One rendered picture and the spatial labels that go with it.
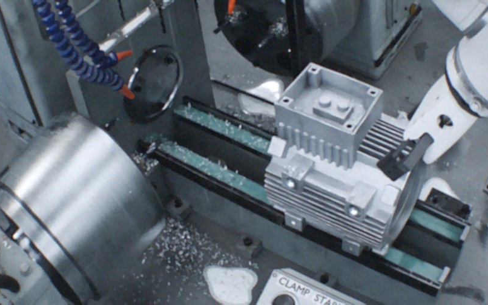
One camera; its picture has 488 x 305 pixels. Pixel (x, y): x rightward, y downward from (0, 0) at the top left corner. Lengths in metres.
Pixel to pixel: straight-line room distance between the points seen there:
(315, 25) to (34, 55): 0.51
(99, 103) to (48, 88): 0.13
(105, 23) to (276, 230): 0.49
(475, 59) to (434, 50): 0.97
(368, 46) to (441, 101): 0.75
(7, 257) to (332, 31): 0.72
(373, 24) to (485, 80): 0.77
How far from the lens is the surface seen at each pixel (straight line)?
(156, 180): 1.10
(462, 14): 0.51
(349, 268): 0.96
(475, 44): 0.53
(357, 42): 1.33
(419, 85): 1.38
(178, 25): 1.09
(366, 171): 0.81
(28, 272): 0.69
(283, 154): 0.83
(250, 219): 1.02
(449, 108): 0.58
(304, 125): 0.80
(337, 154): 0.80
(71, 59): 0.75
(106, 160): 0.79
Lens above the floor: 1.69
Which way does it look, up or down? 47 degrees down
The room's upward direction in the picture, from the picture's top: 9 degrees counter-clockwise
